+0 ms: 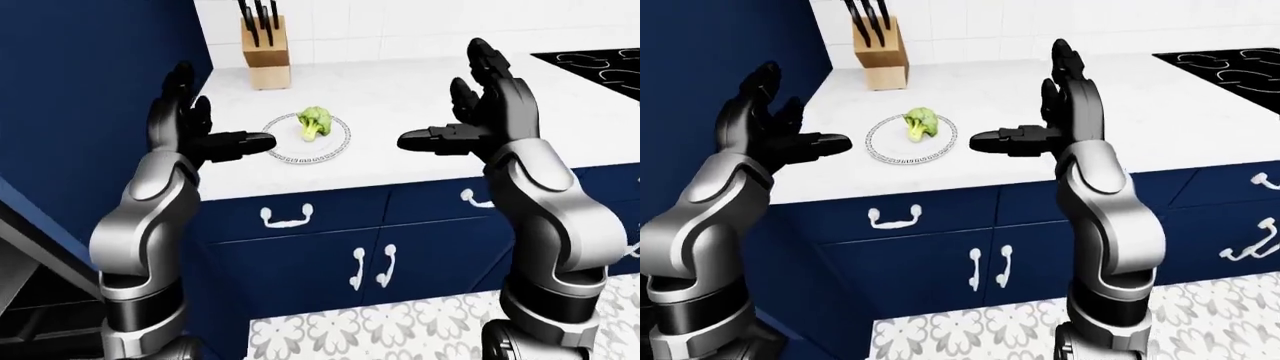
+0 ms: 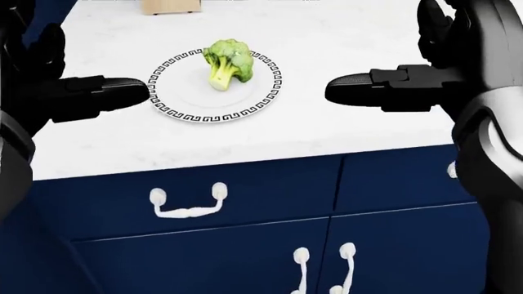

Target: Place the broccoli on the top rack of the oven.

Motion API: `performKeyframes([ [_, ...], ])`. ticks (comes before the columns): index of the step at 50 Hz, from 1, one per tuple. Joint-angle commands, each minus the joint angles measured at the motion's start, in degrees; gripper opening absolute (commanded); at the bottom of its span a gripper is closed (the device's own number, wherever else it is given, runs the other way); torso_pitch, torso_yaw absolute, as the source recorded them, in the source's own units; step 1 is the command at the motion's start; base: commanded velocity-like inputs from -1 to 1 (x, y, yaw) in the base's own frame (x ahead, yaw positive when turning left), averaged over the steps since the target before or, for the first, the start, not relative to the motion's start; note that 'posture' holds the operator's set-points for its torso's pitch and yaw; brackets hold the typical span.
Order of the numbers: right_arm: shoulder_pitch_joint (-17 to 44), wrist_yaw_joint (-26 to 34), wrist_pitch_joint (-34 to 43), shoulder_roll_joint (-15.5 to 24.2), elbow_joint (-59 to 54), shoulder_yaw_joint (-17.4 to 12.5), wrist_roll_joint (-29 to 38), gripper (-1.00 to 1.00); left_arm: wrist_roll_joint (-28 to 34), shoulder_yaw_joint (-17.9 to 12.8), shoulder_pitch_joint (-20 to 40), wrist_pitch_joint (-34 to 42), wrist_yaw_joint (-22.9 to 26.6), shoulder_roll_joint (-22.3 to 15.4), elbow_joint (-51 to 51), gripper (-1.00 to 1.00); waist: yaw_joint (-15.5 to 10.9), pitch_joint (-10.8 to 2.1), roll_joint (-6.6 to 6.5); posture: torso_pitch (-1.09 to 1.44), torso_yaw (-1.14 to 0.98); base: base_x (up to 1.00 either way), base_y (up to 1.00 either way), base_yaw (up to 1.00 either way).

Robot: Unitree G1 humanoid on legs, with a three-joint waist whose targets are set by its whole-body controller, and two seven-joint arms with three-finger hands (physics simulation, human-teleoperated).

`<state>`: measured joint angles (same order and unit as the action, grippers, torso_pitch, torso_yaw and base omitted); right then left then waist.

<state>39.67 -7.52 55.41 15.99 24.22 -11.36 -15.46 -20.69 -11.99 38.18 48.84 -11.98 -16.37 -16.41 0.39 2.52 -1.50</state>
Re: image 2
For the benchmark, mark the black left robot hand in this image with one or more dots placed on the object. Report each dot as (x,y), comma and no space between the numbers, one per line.
(49,88)

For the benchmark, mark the light wooden block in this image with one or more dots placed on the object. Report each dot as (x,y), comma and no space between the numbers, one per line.
(171,6)

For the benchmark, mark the white plate with black pattern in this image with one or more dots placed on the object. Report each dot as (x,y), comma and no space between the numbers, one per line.
(196,92)

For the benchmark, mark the navy blue drawer front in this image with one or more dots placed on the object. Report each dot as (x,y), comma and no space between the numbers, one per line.
(396,174)
(188,199)

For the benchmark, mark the navy blue cabinet door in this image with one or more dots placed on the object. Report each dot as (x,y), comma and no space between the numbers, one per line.
(408,254)
(192,263)

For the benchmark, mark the green broccoli floret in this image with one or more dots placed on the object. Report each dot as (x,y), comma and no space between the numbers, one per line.
(227,64)

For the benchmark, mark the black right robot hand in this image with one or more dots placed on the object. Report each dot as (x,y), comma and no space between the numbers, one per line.
(408,88)

